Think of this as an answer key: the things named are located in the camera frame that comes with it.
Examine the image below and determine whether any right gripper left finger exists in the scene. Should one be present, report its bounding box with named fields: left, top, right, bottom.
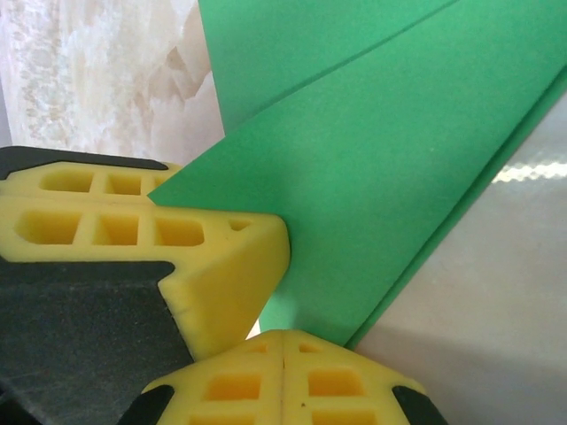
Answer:
left=119, top=329, right=285, bottom=425

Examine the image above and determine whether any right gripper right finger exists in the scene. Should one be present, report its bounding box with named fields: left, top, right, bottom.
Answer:
left=282, top=328, right=447, bottom=425

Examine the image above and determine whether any green paper sheet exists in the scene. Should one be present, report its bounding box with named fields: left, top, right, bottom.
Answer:
left=147, top=0, right=567, bottom=349

